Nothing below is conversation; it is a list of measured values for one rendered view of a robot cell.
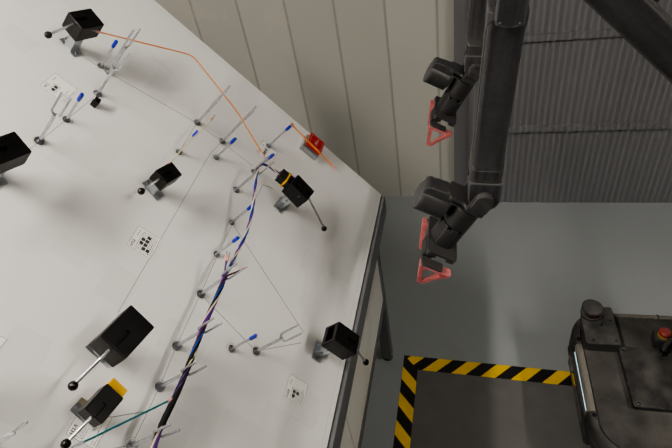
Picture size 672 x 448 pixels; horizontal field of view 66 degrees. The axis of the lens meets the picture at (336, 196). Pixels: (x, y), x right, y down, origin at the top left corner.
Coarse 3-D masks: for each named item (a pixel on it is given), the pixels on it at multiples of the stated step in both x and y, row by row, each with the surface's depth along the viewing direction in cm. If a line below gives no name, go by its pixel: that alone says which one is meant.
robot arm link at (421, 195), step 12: (432, 180) 99; (420, 192) 100; (432, 192) 98; (444, 192) 97; (456, 192) 99; (420, 204) 99; (432, 204) 99; (444, 204) 99; (468, 204) 97; (480, 204) 94; (492, 204) 94; (480, 216) 97
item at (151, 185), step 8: (160, 168) 100; (168, 168) 101; (176, 168) 103; (152, 176) 100; (160, 176) 99; (168, 176) 100; (176, 176) 102; (144, 184) 104; (152, 184) 99; (160, 184) 100; (168, 184) 101; (144, 192) 97; (152, 192) 104; (160, 192) 106
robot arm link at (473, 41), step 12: (480, 0) 121; (468, 12) 127; (480, 12) 123; (468, 24) 127; (480, 24) 125; (468, 36) 128; (480, 36) 127; (468, 48) 129; (480, 48) 128; (468, 60) 130; (480, 60) 130
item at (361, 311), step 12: (384, 204) 160; (384, 216) 160; (372, 240) 147; (372, 252) 143; (372, 264) 142; (372, 276) 143; (360, 300) 131; (360, 312) 128; (360, 324) 128; (360, 336) 129; (348, 360) 119; (348, 372) 117; (348, 384) 117; (348, 396) 117; (336, 408) 110; (336, 420) 108; (336, 432) 107; (336, 444) 107
